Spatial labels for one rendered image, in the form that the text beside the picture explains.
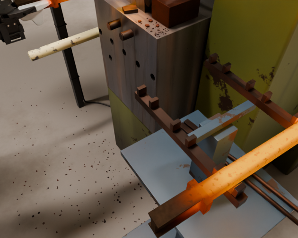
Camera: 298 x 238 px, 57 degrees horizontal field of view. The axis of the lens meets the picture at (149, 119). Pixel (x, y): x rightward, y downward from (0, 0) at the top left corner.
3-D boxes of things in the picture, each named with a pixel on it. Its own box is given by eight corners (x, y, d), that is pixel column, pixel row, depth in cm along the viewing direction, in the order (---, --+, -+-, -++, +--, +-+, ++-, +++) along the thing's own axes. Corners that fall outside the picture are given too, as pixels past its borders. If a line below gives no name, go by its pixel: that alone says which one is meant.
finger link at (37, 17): (54, 17, 78) (21, 26, 75) (49, -4, 74) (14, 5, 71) (58, 22, 77) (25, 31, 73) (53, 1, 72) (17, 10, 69)
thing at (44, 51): (33, 64, 122) (29, 54, 118) (29, 58, 125) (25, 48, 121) (118, 32, 139) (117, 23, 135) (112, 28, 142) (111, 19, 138)
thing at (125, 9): (135, 8, 90) (135, 4, 89) (138, 12, 88) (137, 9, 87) (122, 10, 89) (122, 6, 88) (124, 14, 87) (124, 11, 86)
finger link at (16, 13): (33, 7, 74) (-1, 16, 70) (31, 1, 72) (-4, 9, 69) (39, 14, 71) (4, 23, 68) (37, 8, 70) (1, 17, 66)
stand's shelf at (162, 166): (212, 280, 60) (214, 278, 59) (120, 154, 82) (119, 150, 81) (297, 207, 72) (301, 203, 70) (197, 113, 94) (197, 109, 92)
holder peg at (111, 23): (110, 32, 91) (109, 24, 89) (107, 28, 92) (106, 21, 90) (121, 28, 93) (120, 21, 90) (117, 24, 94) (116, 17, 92)
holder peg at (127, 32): (123, 42, 87) (123, 35, 85) (118, 38, 88) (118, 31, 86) (134, 38, 88) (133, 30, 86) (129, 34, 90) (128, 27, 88)
